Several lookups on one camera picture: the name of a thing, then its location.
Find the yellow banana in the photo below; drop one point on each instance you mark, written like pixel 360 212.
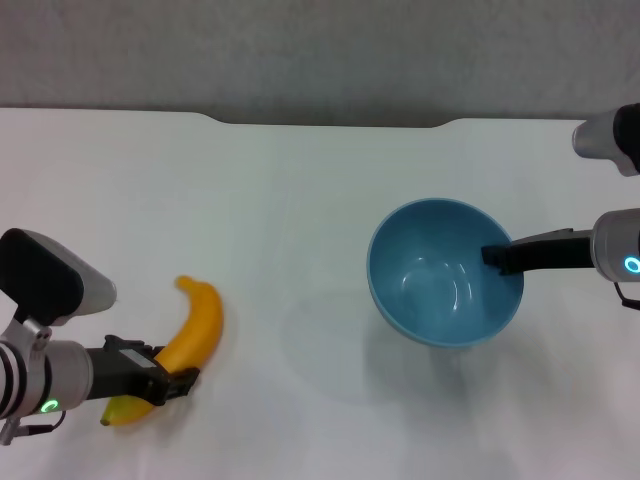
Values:
pixel 200 320

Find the blue bowl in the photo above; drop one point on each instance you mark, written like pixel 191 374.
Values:
pixel 430 295

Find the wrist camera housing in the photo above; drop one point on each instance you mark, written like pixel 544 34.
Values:
pixel 45 277
pixel 607 135

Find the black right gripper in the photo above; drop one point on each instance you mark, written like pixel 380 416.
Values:
pixel 555 252

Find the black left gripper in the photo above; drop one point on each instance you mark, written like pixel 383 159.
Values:
pixel 120 372

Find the left wrist camera housing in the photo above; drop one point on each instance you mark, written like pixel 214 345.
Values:
pixel 45 277

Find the right wrist camera housing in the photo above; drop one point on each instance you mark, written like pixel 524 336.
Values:
pixel 607 135

